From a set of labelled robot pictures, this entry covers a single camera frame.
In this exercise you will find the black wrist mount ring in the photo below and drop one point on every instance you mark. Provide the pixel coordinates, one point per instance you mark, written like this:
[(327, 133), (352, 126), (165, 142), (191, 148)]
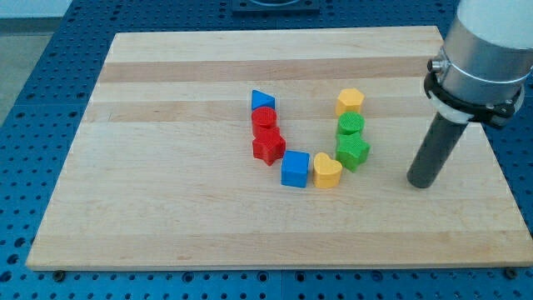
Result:
[(458, 111)]

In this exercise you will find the wooden board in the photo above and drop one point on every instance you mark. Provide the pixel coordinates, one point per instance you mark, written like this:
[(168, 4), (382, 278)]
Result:
[(161, 176)]

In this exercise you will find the yellow heart block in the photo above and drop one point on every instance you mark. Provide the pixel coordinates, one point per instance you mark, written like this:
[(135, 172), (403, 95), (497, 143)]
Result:
[(326, 171)]

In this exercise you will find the red cylinder block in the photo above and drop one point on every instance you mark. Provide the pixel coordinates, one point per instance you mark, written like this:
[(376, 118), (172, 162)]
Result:
[(263, 118)]

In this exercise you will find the green cylinder block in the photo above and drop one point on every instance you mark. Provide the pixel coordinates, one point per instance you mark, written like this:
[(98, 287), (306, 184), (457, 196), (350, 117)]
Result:
[(350, 122)]

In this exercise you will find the blue cube block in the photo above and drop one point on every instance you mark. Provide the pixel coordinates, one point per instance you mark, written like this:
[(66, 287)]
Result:
[(294, 169)]

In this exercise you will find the green star block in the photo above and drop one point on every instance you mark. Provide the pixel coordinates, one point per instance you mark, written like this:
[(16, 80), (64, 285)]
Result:
[(351, 150)]

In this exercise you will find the yellow hexagon block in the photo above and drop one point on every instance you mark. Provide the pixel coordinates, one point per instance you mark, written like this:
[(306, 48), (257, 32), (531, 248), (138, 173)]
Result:
[(349, 100)]

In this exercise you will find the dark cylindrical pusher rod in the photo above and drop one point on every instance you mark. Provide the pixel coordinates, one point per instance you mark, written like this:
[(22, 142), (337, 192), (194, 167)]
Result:
[(438, 143)]

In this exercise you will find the blue triangle block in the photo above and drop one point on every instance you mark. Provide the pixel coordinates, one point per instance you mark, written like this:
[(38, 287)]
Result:
[(261, 99)]

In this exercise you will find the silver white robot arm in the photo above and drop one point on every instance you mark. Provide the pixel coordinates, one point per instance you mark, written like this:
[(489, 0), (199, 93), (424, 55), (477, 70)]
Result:
[(478, 76)]

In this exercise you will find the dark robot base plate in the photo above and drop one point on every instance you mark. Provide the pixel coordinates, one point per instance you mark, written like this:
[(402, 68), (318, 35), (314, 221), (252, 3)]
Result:
[(276, 6)]

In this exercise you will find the red star block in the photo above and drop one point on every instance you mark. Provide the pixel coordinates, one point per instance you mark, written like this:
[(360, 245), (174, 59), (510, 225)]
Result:
[(269, 146)]

